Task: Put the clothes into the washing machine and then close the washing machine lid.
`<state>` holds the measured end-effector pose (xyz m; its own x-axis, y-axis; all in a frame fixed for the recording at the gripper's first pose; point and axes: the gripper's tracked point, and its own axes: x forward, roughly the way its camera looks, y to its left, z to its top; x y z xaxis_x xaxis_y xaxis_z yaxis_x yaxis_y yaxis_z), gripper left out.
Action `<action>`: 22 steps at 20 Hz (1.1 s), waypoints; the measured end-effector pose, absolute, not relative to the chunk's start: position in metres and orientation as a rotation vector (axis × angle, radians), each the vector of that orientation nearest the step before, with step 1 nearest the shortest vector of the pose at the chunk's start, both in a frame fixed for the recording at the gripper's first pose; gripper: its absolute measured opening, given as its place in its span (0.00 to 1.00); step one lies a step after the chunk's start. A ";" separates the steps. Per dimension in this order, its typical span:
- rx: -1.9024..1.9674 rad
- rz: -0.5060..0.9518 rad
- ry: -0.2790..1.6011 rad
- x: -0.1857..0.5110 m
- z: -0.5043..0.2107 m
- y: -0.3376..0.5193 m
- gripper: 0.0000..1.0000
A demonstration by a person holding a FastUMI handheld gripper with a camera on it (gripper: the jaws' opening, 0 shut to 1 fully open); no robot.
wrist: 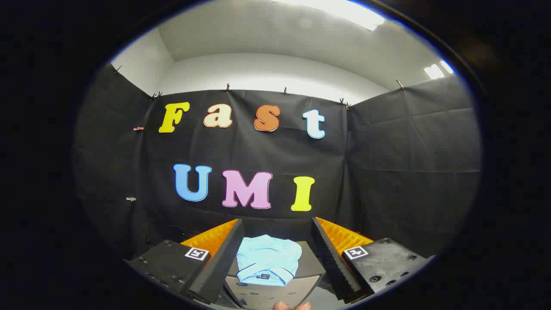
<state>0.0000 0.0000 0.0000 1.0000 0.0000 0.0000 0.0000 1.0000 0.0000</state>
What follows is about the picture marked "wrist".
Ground row of black cloth clips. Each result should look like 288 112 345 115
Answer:
113 65 406 108

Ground light blue shirt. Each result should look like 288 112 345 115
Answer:
236 235 303 287

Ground black backdrop cloth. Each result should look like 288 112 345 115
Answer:
73 64 482 276

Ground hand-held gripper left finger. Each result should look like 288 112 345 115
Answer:
124 218 245 305

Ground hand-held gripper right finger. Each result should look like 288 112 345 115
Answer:
311 217 436 303

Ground ceiling light panel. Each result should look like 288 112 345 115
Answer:
424 60 455 80

